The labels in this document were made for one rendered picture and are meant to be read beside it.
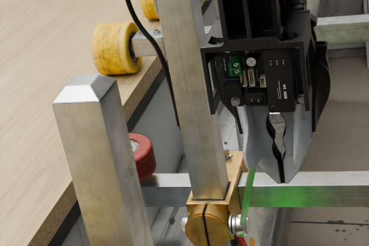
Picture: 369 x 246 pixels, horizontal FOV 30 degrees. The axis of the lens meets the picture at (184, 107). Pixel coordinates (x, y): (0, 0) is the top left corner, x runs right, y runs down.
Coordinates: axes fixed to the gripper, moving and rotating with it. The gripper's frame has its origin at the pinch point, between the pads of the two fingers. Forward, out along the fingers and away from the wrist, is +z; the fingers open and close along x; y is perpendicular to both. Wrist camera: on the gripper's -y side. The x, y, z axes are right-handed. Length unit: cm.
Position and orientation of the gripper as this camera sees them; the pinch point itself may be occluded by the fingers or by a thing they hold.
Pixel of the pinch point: (283, 164)
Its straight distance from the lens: 58.8
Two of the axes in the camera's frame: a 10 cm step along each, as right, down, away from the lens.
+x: 9.6, -0.4, -2.8
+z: 1.6, 8.9, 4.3
